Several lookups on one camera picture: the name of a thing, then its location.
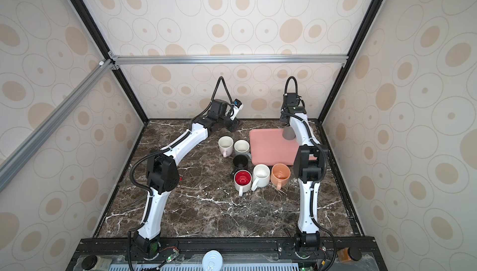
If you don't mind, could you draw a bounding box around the pink mug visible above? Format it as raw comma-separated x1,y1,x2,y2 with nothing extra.
218,136,234,157

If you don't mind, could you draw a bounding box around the large grey mug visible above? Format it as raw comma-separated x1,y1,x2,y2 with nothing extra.
282,126,296,141

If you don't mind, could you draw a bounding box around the small grey mug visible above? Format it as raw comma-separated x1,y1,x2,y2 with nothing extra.
234,139,252,159

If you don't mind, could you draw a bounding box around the white mug black rim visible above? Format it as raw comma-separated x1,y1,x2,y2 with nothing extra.
234,170,252,197

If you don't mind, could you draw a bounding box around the white ceramic mug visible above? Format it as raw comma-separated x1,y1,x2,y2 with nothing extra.
251,164,270,191

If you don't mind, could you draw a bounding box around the peach cream speckled mug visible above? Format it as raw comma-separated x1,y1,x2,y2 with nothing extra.
270,164,291,191

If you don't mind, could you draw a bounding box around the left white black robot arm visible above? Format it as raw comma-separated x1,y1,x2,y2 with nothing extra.
128,76,243,258

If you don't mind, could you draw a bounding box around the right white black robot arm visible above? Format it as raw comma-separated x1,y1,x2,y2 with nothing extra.
279,76,334,252

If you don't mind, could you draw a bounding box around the pink plastic tray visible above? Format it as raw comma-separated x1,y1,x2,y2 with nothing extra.
250,128,302,166

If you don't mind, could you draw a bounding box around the white round lamp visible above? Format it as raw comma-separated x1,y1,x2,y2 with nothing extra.
202,250,224,271

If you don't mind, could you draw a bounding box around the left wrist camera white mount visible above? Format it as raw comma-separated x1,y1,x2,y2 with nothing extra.
231,99,243,119

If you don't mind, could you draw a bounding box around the horizontal aluminium frame bar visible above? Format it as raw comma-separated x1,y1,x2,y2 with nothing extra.
112,54,349,65

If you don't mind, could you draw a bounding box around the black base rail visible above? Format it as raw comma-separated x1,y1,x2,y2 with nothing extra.
67,236,387,271

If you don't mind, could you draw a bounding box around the left slanted aluminium frame bar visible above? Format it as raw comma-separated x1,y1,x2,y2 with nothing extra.
1,59,113,190

